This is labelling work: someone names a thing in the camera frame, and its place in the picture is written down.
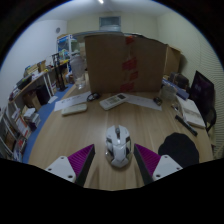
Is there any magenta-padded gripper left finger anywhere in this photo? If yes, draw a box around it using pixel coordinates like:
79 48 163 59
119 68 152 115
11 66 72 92
44 143 96 188

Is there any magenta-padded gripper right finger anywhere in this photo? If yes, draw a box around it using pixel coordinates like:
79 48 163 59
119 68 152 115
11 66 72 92
133 143 184 186

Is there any white and black computer mouse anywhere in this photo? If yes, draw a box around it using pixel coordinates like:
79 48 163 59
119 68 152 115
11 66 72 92
105 124 132 169

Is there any black mouse pad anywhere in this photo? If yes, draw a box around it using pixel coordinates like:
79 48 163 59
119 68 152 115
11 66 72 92
157 132 200 168

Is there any black marker pen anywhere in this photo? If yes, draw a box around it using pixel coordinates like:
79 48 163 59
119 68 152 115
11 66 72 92
174 114 199 137

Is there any white open book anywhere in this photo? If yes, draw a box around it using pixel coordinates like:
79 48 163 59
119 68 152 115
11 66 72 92
176 95 207 130

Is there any shelf unit with books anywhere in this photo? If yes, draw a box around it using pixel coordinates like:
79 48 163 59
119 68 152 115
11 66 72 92
0 98 42 162

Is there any white paper sheet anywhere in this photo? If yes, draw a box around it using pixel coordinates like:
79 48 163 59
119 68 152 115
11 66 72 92
123 92 163 112
53 91 92 112

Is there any black office chair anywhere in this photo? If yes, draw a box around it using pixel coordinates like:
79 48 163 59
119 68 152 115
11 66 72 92
203 105 218 135

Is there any clear plastic container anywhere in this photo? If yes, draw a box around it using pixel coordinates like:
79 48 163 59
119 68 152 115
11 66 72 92
161 83 178 103

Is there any small black round object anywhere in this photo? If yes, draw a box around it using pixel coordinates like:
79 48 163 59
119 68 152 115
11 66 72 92
86 92 101 103

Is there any blue book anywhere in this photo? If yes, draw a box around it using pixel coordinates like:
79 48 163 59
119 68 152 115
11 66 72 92
162 78 190 101

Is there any white remote control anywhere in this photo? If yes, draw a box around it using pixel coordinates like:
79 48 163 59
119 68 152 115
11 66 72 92
99 93 128 111

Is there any black monitor screen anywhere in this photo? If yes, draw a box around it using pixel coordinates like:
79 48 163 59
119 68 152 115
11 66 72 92
189 70 216 116

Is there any dark bag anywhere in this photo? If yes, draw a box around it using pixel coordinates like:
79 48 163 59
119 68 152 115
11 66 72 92
169 71 191 90

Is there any wooden side desk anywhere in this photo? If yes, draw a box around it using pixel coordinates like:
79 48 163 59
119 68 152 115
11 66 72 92
9 59 72 111

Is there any black metal stand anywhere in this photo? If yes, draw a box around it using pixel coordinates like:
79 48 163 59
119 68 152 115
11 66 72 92
51 52 68 93

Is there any clear plastic bottle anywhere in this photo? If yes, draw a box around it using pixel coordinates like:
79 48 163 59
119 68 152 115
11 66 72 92
70 54 88 90

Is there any small brown cardboard box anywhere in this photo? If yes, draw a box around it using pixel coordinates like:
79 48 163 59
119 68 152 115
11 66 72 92
164 44 182 77

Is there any large brown cardboard box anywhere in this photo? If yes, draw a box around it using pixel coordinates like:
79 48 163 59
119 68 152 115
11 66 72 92
83 33 168 95

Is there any wall air vent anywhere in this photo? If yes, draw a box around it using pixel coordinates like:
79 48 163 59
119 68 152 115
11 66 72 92
98 15 122 32

